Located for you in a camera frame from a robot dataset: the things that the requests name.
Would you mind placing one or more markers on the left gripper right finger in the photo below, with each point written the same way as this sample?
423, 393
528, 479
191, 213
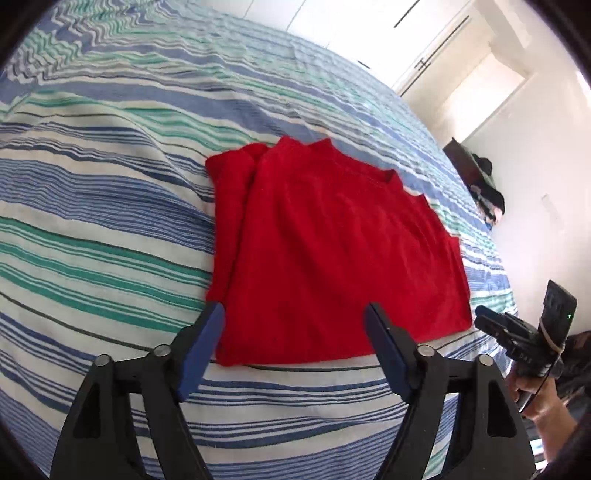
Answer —
488, 440

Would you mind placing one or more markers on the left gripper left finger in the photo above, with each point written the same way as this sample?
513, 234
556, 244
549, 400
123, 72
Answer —
98, 439

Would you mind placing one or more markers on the red sweater with white rabbit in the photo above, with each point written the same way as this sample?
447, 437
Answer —
306, 237

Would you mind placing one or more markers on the person's right forearm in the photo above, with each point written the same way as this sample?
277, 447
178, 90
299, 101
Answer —
555, 425

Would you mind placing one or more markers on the pile of dark clothes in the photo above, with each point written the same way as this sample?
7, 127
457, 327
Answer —
487, 197

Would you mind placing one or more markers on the person's right hand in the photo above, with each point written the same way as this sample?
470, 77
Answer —
542, 390

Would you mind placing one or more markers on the dark wooden dresser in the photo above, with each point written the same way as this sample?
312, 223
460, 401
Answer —
464, 162

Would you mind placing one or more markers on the white wardrobe doors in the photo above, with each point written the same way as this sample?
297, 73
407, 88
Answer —
393, 40

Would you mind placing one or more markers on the blue green striped bedspread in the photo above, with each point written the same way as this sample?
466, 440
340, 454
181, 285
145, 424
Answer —
109, 110

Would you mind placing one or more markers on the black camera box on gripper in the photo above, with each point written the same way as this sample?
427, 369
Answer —
559, 308

